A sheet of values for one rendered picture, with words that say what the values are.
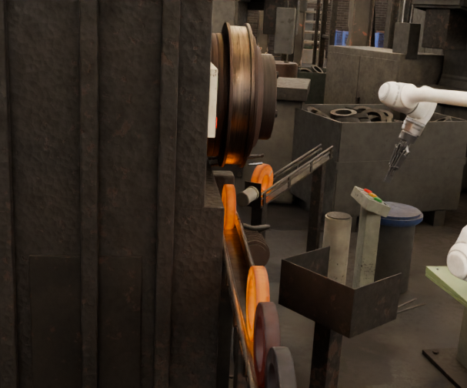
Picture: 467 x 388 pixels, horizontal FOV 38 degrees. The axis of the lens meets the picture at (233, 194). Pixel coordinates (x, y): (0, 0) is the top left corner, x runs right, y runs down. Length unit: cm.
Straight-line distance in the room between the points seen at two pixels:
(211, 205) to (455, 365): 153
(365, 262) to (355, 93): 354
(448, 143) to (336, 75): 224
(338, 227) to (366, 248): 20
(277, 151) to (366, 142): 78
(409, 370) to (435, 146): 219
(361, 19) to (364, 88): 478
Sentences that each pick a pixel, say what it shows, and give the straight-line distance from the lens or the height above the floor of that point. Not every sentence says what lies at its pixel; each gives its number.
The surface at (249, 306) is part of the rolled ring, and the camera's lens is 175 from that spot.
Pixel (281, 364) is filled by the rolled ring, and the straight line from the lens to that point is 132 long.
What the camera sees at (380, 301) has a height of 66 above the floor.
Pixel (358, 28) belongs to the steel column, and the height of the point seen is 120.
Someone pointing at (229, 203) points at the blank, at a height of 77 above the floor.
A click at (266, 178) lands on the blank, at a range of 288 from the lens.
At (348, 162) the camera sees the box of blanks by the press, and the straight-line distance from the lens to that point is 447.
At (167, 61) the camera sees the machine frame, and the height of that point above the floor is 126.
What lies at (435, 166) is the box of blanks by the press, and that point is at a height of 43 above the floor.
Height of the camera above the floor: 139
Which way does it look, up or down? 15 degrees down
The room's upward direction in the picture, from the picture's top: 3 degrees clockwise
